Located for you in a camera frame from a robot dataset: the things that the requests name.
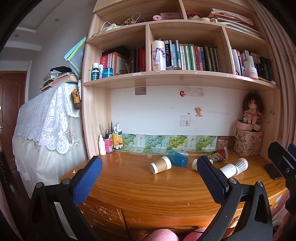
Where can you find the stack of magazines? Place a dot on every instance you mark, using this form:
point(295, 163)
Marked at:
point(233, 19)

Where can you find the row of green and dark books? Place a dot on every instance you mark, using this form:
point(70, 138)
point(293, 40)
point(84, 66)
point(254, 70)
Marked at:
point(192, 58)

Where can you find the brown-haired rag doll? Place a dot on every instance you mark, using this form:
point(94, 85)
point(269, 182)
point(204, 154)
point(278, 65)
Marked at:
point(251, 109)

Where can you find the clear plastic container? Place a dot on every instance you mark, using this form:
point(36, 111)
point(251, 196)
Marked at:
point(223, 141)

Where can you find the red round wall sticker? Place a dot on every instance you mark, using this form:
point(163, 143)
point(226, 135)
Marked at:
point(182, 93)

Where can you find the duck wall sticker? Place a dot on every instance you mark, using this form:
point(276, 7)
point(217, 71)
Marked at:
point(198, 111)

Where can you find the plain white paper cup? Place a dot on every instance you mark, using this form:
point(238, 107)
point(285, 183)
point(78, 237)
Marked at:
point(229, 170)

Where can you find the checkered paper cup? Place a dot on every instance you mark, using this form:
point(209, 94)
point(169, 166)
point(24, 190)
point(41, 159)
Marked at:
point(241, 165)

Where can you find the small white paper cup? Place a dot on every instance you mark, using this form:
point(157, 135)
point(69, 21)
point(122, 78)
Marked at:
point(195, 164)

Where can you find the teal jar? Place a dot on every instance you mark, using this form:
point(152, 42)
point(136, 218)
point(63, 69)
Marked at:
point(108, 73)

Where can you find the square picture wall sticker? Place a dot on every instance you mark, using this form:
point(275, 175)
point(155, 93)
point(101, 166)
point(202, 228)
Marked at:
point(185, 120)

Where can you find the colourful snack wrapper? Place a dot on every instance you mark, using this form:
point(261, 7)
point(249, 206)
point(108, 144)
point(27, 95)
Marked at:
point(212, 158)

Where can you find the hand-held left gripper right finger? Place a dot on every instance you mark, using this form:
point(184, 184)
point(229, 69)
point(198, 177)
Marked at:
point(210, 177)

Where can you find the pink cosmetic box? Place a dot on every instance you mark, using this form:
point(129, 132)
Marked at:
point(251, 71)

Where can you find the floral cloth bundle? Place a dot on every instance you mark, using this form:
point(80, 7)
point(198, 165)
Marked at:
point(130, 20)

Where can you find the person's leg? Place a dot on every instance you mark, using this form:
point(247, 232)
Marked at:
point(163, 235)
point(194, 236)

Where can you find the wooden desk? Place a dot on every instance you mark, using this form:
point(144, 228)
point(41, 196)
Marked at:
point(138, 187)

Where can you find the green plastic folders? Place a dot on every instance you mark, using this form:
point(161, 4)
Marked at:
point(75, 54)

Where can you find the blue plastic cup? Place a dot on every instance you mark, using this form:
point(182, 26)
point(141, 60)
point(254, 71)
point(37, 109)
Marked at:
point(179, 159)

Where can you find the pink studded pouch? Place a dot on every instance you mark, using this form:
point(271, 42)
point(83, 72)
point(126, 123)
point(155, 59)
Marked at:
point(244, 126)

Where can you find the grey tape patch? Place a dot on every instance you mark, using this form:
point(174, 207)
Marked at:
point(140, 90)

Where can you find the row of white and black books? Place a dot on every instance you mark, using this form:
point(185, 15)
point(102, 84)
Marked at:
point(263, 64)

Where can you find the white spray bottle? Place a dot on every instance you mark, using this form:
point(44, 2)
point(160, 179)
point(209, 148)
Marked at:
point(102, 147)

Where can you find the wooden bookshelf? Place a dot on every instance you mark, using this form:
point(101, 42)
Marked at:
point(96, 111)

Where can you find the leaf print paper strip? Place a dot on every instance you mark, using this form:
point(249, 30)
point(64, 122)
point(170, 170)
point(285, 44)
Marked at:
point(161, 142)

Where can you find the black smartphone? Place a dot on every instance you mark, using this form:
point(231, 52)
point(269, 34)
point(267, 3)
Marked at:
point(272, 172)

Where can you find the person's right leg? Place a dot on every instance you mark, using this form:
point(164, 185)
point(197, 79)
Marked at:
point(194, 236)

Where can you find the lace-covered cabinet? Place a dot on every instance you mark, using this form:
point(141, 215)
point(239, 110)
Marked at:
point(46, 125)

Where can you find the white face mask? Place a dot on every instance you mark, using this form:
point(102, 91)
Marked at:
point(111, 26)

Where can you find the pink tape roll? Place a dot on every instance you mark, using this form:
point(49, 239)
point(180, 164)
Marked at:
point(156, 17)

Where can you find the bunch of pens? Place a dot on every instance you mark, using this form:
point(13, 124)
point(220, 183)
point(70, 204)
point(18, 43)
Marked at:
point(115, 129)

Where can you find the floral white tube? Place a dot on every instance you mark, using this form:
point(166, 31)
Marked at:
point(158, 55)

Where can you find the tall teal bottle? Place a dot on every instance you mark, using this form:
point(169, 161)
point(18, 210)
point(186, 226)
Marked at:
point(95, 73)

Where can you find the row of red and brown books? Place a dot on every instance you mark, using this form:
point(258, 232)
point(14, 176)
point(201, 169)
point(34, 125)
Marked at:
point(124, 61)

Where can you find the black hat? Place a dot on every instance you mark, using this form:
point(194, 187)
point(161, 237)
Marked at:
point(59, 69)

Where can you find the stack of books and papers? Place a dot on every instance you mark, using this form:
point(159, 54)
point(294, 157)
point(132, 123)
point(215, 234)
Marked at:
point(60, 80)

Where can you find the red-rimmed clear plastic cup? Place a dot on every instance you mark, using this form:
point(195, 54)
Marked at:
point(223, 153)

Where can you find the brown paper cup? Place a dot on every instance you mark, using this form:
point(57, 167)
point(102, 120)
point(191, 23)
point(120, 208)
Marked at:
point(161, 165)

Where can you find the red pen holder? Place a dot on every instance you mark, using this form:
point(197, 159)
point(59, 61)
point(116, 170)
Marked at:
point(108, 144)

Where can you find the person's left leg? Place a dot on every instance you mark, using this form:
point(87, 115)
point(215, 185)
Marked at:
point(163, 235)

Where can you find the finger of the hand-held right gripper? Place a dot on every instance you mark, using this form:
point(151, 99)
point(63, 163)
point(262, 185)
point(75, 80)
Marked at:
point(281, 157)
point(292, 150)

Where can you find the orange glue bottle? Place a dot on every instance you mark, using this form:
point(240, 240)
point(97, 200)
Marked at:
point(117, 140)

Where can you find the patterned fabric bag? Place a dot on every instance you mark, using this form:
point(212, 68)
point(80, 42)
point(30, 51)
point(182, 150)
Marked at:
point(248, 144)

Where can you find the pink flat box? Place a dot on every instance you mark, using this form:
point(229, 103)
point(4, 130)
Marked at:
point(170, 15)

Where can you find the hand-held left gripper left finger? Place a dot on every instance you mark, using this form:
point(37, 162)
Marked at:
point(89, 179)

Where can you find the brown wooden door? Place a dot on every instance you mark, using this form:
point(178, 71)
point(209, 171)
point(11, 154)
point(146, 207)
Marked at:
point(12, 111)

